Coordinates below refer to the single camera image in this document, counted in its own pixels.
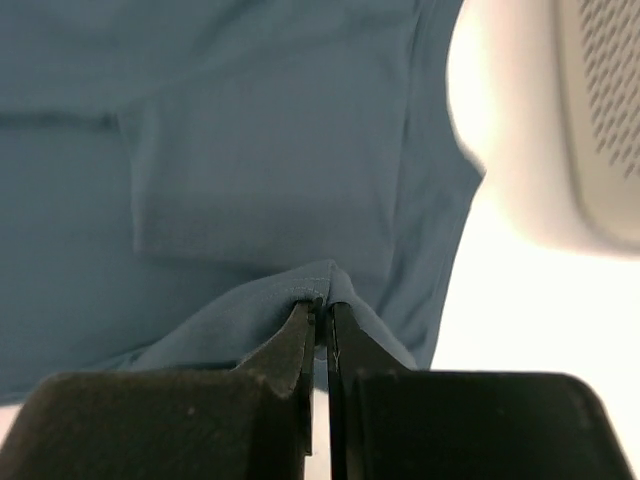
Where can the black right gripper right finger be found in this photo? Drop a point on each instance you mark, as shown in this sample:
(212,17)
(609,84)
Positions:
(391,422)

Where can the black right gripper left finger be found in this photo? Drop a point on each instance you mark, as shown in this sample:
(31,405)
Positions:
(253,421)

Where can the blue t shirt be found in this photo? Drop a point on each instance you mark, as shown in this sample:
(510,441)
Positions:
(175,174)

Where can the cream perforated laundry basket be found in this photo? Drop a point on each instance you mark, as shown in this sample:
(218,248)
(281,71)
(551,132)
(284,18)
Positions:
(545,96)

